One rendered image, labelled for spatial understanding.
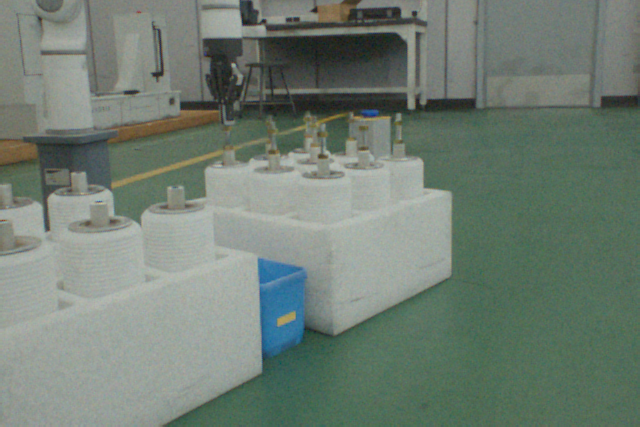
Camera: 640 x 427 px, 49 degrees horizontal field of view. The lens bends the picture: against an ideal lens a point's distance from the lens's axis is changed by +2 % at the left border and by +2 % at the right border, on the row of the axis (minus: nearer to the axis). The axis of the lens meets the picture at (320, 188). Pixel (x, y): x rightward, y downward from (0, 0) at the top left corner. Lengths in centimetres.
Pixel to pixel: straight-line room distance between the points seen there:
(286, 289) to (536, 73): 531
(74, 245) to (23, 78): 308
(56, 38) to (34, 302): 91
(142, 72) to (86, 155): 345
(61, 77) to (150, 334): 85
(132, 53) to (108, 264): 418
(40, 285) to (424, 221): 75
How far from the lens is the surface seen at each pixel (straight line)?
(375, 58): 640
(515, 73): 624
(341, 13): 598
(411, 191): 134
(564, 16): 625
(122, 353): 86
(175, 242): 93
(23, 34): 394
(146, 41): 501
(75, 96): 161
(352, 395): 97
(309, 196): 115
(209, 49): 130
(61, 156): 161
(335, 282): 112
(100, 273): 87
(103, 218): 89
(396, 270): 127
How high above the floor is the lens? 44
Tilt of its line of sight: 11 degrees down
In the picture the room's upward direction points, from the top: 2 degrees counter-clockwise
